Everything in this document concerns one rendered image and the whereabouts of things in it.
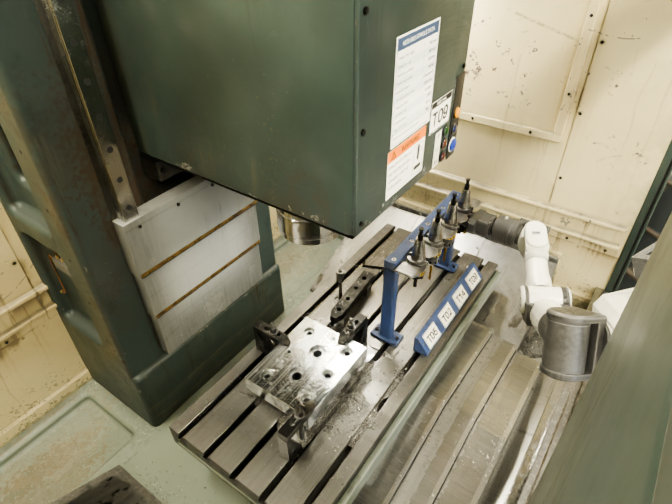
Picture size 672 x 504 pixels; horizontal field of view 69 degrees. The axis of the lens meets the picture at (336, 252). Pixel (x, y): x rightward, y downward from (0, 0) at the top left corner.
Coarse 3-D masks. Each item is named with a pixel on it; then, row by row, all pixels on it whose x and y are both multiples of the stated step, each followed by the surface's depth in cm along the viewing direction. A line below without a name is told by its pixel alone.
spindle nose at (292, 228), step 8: (280, 216) 110; (288, 216) 108; (280, 224) 112; (288, 224) 109; (296, 224) 108; (304, 224) 108; (312, 224) 108; (280, 232) 115; (288, 232) 111; (296, 232) 110; (304, 232) 109; (312, 232) 109; (320, 232) 109; (328, 232) 110; (288, 240) 113; (296, 240) 111; (304, 240) 111; (312, 240) 111; (320, 240) 111; (328, 240) 112
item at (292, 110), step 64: (128, 0) 95; (192, 0) 85; (256, 0) 77; (320, 0) 70; (384, 0) 73; (448, 0) 90; (128, 64) 106; (192, 64) 94; (256, 64) 84; (320, 64) 76; (384, 64) 79; (448, 64) 100; (192, 128) 104; (256, 128) 92; (320, 128) 83; (384, 128) 87; (256, 192) 103; (320, 192) 91; (384, 192) 96
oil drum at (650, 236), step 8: (664, 192) 245; (664, 200) 246; (656, 208) 252; (664, 208) 247; (656, 216) 253; (664, 216) 249; (648, 224) 258; (656, 224) 254; (664, 224) 250; (648, 232) 258; (656, 232) 255; (640, 240) 265; (648, 240) 260; (656, 240) 256; (640, 248) 266; (632, 264) 273; (632, 272) 274; (624, 280) 281; (632, 280) 276; (624, 288) 282
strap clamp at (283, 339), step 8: (256, 328) 151; (264, 328) 152; (272, 328) 148; (256, 336) 154; (264, 336) 155; (272, 336) 148; (280, 336) 148; (256, 344) 157; (264, 344) 155; (272, 344) 157; (280, 344) 148; (288, 344) 148; (264, 352) 157
